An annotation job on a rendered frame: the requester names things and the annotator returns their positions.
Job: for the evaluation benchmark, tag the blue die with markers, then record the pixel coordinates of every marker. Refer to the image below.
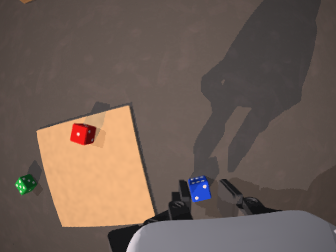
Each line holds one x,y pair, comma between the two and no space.
199,188

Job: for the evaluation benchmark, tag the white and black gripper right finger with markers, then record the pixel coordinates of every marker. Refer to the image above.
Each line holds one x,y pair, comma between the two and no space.
231,203

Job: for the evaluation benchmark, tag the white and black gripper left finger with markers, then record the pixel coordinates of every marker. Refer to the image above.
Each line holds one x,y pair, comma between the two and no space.
178,209

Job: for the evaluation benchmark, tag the tan square mat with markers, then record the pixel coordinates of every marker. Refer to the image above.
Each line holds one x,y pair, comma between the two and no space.
99,184

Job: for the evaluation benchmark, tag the green die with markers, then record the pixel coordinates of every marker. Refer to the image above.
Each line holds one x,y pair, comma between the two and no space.
25,184

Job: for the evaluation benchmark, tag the red die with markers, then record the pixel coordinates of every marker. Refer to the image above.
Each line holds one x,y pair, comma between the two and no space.
83,134

